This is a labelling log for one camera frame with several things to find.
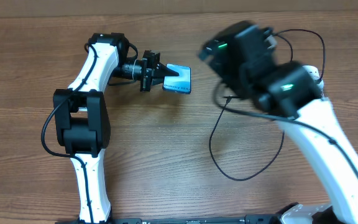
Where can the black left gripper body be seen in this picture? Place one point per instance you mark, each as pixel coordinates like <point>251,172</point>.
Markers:
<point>146,65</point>

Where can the blue Galaxy smartphone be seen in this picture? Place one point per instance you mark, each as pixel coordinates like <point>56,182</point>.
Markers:
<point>181,83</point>

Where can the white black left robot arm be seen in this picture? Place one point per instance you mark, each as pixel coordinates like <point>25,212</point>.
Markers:
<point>81,116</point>

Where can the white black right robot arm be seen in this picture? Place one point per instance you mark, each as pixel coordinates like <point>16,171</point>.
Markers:
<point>290,95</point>

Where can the white USB charger plug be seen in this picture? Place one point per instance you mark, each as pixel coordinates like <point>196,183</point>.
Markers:
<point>314,73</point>

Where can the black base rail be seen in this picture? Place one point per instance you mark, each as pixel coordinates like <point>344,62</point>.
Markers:
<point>191,220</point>

